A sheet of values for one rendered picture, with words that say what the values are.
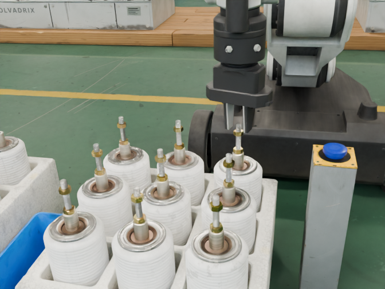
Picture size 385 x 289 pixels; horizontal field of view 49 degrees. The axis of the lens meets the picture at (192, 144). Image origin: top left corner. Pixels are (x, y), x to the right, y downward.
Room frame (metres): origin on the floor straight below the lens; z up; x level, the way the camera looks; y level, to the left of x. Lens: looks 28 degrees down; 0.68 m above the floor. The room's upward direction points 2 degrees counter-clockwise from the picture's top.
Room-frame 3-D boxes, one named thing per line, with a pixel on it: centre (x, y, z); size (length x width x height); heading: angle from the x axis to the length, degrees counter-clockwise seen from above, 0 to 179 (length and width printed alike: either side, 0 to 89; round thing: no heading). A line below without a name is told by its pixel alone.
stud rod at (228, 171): (0.61, -0.06, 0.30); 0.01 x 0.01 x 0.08
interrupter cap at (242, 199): (0.61, -0.06, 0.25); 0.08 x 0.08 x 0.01
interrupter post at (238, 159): (0.72, -0.09, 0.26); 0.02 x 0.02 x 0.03
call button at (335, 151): (0.64, -0.24, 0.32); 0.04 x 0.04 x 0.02
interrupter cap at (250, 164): (0.72, -0.09, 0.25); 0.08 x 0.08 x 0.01
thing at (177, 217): (0.64, 0.06, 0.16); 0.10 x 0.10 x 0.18
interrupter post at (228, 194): (0.61, -0.06, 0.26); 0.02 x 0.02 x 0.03
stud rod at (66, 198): (0.55, 0.20, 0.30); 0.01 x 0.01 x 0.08
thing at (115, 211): (0.66, 0.17, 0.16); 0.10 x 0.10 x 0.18
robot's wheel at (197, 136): (1.11, -0.03, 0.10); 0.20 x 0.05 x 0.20; 167
